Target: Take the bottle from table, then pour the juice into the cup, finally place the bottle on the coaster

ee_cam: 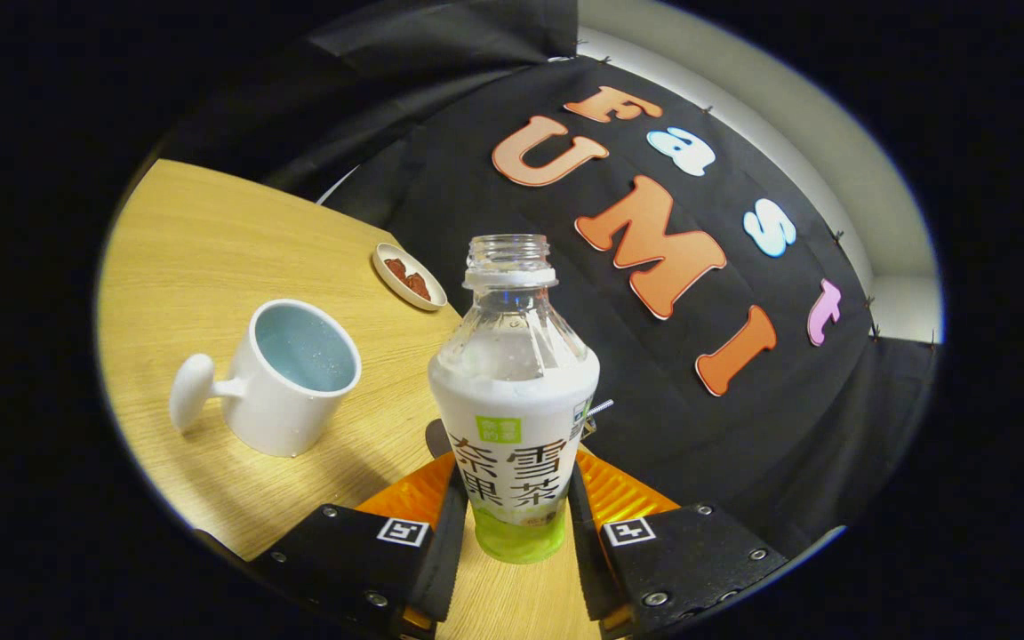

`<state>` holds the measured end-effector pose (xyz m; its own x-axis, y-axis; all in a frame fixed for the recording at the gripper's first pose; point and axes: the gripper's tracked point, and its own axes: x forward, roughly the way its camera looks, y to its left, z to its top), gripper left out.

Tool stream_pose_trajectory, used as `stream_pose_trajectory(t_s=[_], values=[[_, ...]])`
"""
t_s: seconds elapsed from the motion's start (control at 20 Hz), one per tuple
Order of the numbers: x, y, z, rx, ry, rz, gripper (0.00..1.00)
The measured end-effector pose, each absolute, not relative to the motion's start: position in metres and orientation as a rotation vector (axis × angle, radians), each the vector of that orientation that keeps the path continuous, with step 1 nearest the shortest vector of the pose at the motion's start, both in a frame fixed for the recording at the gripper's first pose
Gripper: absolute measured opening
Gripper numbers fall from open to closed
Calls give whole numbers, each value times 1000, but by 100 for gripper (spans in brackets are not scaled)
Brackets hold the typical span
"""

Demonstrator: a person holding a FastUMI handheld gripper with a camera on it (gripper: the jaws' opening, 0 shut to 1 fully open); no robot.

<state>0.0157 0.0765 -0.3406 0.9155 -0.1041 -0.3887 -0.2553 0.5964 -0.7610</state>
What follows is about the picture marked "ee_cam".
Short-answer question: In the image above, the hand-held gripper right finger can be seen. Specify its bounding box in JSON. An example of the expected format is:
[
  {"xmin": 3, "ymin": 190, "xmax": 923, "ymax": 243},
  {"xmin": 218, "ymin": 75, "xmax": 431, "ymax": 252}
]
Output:
[{"xmin": 568, "ymin": 447, "xmax": 790, "ymax": 636}]

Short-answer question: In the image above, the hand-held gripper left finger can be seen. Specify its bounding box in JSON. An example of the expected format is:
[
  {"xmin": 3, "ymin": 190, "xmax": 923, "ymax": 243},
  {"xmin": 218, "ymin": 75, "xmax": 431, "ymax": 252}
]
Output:
[{"xmin": 250, "ymin": 452, "xmax": 468, "ymax": 636}]

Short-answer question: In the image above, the white cup blue inside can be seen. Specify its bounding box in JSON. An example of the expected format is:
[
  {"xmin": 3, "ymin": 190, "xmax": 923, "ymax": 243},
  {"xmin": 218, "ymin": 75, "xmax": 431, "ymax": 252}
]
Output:
[{"xmin": 169, "ymin": 299, "xmax": 363, "ymax": 459}]

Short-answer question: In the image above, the clear juice bottle white label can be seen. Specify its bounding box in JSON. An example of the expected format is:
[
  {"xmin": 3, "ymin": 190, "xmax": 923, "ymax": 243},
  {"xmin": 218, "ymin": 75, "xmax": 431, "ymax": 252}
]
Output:
[{"xmin": 428, "ymin": 234, "xmax": 602, "ymax": 565}]

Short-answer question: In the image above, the small white plate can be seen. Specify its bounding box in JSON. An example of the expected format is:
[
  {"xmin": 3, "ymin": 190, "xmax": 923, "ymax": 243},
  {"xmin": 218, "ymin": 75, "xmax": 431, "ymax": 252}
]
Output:
[{"xmin": 372, "ymin": 243, "xmax": 449, "ymax": 312}]

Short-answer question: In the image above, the wooden table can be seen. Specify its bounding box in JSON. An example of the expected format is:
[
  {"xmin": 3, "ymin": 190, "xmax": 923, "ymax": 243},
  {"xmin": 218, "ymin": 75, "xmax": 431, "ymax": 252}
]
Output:
[{"xmin": 96, "ymin": 158, "xmax": 602, "ymax": 640}]

